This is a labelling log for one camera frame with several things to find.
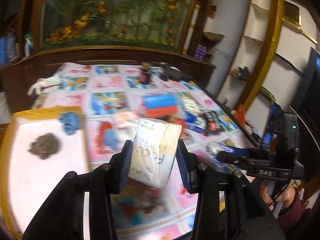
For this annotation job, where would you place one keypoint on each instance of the brown steel wool scourer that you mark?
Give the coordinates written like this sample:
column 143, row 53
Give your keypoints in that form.
column 45, row 145

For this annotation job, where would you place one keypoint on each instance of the black snack bag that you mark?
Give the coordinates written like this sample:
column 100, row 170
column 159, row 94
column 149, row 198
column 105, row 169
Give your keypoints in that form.
column 213, row 125

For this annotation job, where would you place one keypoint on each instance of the white plush rabbit toy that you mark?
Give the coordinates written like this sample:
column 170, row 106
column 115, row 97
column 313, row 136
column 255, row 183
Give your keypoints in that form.
column 40, row 84

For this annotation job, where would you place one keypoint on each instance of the blue red sponge pack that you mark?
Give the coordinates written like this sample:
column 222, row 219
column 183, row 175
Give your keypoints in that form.
column 159, row 105

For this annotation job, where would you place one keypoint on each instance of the blue Vinda tissue pack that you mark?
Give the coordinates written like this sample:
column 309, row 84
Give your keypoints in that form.
column 195, row 123

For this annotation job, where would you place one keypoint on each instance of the colourful patterned tablecloth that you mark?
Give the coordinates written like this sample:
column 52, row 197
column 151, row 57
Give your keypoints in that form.
column 118, row 107

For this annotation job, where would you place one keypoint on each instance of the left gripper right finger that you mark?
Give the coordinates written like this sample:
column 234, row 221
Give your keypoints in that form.
column 187, row 164

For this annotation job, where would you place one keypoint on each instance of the black device on table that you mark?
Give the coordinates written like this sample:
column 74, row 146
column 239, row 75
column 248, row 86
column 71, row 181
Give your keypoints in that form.
column 172, row 74

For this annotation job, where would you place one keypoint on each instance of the white cloth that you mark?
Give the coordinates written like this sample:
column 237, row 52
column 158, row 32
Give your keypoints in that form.
column 125, row 125

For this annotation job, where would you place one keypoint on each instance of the right hand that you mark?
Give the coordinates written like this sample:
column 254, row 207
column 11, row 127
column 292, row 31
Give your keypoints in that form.
column 286, row 197

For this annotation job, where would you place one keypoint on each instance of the white tissue pack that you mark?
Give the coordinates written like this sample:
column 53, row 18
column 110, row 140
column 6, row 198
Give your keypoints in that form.
column 153, row 153

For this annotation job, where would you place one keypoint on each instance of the flower landscape painting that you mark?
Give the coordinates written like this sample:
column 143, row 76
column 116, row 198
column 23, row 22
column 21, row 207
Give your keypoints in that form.
column 153, row 24

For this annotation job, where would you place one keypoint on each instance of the dark glass jar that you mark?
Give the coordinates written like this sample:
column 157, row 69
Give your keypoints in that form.
column 145, row 73

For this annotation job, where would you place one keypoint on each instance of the purple bottle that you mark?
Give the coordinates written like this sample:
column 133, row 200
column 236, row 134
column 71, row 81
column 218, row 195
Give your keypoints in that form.
column 200, row 53

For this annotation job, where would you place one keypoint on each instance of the blue cloth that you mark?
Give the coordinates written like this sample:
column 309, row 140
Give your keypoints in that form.
column 70, row 122

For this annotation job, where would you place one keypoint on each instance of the yellow cardboard box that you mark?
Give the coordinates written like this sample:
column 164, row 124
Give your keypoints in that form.
column 27, row 180

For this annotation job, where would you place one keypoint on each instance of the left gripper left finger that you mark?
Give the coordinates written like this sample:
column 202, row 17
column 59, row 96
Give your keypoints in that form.
column 120, row 167

